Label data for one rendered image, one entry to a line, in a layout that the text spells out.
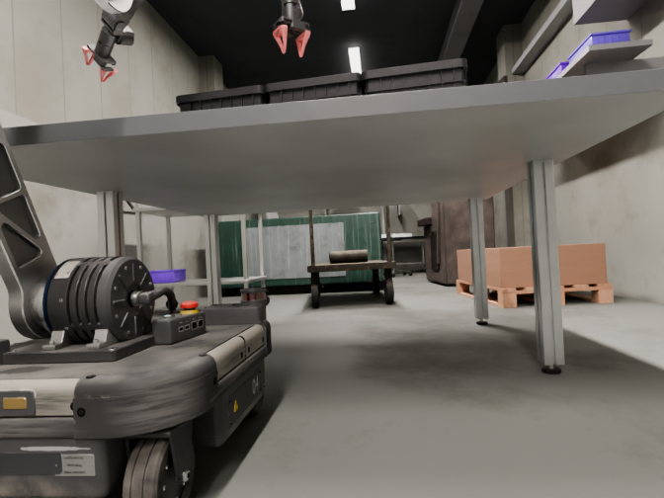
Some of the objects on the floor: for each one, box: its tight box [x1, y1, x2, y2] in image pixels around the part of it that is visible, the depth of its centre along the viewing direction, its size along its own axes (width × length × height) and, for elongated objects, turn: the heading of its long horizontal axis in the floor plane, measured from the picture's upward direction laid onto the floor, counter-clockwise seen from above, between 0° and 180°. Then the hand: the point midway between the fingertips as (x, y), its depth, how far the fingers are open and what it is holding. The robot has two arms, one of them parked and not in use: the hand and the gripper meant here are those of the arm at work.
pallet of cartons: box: [457, 243, 614, 308], centre depth 333 cm, size 112×82×39 cm
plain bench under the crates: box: [3, 68, 664, 374], centre depth 163 cm, size 160×160×70 cm
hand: (292, 52), depth 141 cm, fingers open, 6 cm apart
